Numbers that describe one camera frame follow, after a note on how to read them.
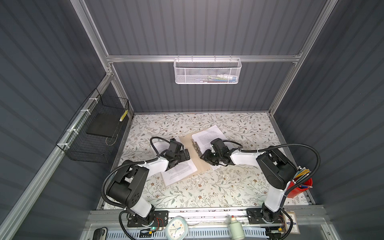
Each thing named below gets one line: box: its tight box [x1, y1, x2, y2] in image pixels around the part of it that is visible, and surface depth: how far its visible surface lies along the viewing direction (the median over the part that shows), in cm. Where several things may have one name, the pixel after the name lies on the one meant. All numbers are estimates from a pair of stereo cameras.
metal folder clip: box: [191, 138, 203, 158], surface depth 101 cm
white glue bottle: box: [228, 215, 245, 240], surface depth 66 cm
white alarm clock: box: [165, 215, 189, 240], surface depth 70 cm
